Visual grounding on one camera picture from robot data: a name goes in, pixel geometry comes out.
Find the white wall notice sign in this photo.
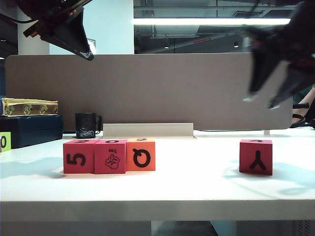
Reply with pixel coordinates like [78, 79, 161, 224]
[87, 38, 96, 55]

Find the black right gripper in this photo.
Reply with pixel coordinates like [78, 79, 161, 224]
[243, 0, 315, 109]

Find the black mug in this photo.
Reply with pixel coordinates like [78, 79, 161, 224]
[75, 113, 103, 139]

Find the green block with 0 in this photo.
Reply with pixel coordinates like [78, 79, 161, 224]
[0, 132, 12, 153]

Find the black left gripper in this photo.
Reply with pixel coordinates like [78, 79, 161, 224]
[14, 0, 95, 61]

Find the yellow patterned box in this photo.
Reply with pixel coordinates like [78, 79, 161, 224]
[1, 98, 60, 117]

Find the orange block with Q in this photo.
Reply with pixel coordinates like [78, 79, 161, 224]
[126, 138, 157, 172]

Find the pink block with 5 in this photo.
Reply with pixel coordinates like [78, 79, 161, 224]
[63, 139, 95, 175]

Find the beige cable tray cover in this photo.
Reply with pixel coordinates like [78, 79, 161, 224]
[102, 122, 197, 140]

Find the brown desk divider panel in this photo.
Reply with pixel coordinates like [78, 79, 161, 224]
[4, 53, 294, 131]

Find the long ceiling light strip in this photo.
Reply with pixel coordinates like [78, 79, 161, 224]
[133, 18, 292, 26]

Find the pink block with tree picture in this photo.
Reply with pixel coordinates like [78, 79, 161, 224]
[94, 139, 127, 175]

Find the black and brown office chair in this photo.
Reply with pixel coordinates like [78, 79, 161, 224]
[291, 103, 307, 128]

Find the dark blue case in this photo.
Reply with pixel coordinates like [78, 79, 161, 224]
[0, 115, 64, 149]

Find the pink block with Y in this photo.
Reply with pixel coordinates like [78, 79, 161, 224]
[239, 139, 273, 176]

